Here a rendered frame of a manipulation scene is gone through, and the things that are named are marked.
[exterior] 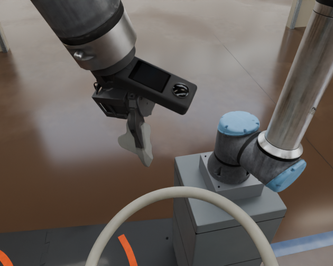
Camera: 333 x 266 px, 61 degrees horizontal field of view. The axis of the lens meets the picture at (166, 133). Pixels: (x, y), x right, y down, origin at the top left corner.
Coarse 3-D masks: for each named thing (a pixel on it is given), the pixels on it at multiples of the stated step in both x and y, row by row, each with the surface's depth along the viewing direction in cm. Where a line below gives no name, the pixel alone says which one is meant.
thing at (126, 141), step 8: (128, 128) 46; (144, 128) 45; (120, 136) 48; (128, 136) 47; (144, 136) 45; (120, 144) 49; (128, 144) 48; (144, 144) 46; (136, 152) 48; (144, 152) 46; (144, 160) 48
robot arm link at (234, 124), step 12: (228, 120) 106; (240, 120) 106; (252, 120) 106; (228, 132) 103; (240, 132) 101; (252, 132) 102; (216, 144) 113; (228, 144) 106; (240, 144) 102; (228, 156) 110; (240, 156) 102
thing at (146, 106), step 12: (96, 72) 38; (108, 72) 37; (108, 84) 43; (96, 96) 44; (108, 96) 43; (120, 96) 42; (132, 96) 42; (108, 108) 46; (120, 108) 45; (144, 108) 43
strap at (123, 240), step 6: (120, 240) 196; (126, 240) 196; (126, 246) 192; (0, 252) 189; (126, 252) 189; (132, 252) 189; (0, 258) 186; (6, 258) 186; (132, 258) 186; (6, 264) 183; (12, 264) 183; (132, 264) 183
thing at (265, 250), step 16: (160, 192) 79; (176, 192) 77; (192, 192) 76; (208, 192) 74; (128, 208) 79; (224, 208) 71; (240, 208) 70; (112, 224) 78; (240, 224) 68; (256, 224) 67; (96, 240) 77; (256, 240) 64; (96, 256) 74; (272, 256) 61
